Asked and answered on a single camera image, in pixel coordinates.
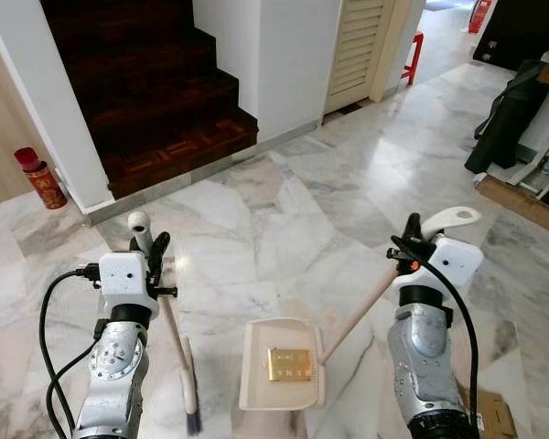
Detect red stool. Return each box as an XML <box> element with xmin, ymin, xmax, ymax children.
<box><xmin>402</xmin><ymin>31</ymin><xmax>425</xmax><ymax>87</ymax></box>

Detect red and gold canister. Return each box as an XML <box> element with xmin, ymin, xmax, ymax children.
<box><xmin>15</xmin><ymin>147</ymin><xmax>68</xmax><ymax>210</ymax></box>

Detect cream dustpan with wooden handle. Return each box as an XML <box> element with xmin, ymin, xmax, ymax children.
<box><xmin>238</xmin><ymin>206</ymin><xmax>482</xmax><ymax>412</ymax></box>

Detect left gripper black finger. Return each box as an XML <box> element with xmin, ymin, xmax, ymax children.
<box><xmin>145</xmin><ymin>231</ymin><xmax>172</xmax><ymax>274</ymax></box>

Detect red fire extinguisher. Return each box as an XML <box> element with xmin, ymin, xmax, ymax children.
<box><xmin>467</xmin><ymin>0</ymin><xmax>495</xmax><ymax>35</ymax></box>

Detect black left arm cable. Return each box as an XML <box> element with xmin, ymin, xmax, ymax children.
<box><xmin>38</xmin><ymin>265</ymin><xmax>106</xmax><ymax>439</ymax></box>

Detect dark wooden staircase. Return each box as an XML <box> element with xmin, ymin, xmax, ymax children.
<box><xmin>41</xmin><ymin>0</ymin><xmax>260</xmax><ymax>200</ymax></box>

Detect tall black bag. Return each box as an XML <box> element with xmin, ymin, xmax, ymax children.
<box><xmin>464</xmin><ymin>59</ymin><xmax>547</xmax><ymax>177</ymax></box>

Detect dark wooden cabinet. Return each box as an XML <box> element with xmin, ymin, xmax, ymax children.
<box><xmin>473</xmin><ymin>0</ymin><xmax>549</xmax><ymax>72</ymax></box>

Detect wooden broom with white grip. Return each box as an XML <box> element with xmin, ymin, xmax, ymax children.
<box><xmin>126</xmin><ymin>211</ymin><xmax>205</xmax><ymax>436</ymax></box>

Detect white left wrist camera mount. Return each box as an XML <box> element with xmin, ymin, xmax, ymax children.
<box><xmin>99</xmin><ymin>252</ymin><xmax>156</xmax><ymax>316</ymax></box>

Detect small gold box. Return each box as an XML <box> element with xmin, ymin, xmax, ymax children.
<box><xmin>266</xmin><ymin>347</ymin><xmax>315</xmax><ymax>382</ymax></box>

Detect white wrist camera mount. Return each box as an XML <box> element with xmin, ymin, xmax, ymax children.
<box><xmin>396</xmin><ymin>236</ymin><xmax>484</xmax><ymax>295</ymax></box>
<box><xmin>99</xmin><ymin>252</ymin><xmax>156</xmax><ymax>316</ymax></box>

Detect beige louvered door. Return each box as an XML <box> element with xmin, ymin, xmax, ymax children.
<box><xmin>324</xmin><ymin>0</ymin><xmax>413</xmax><ymax>116</ymax></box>

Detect long wooden board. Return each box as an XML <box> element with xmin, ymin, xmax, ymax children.
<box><xmin>476</xmin><ymin>174</ymin><xmax>549</xmax><ymax>241</ymax></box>

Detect brown cardboard box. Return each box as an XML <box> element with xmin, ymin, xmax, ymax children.
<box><xmin>457</xmin><ymin>389</ymin><xmax>519</xmax><ymax>439</ymax></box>

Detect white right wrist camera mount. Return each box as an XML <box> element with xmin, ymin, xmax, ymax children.
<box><xmin>396</xmin><ymin>236</ymin><xmax>484</xmax><ymax>295</ymax></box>

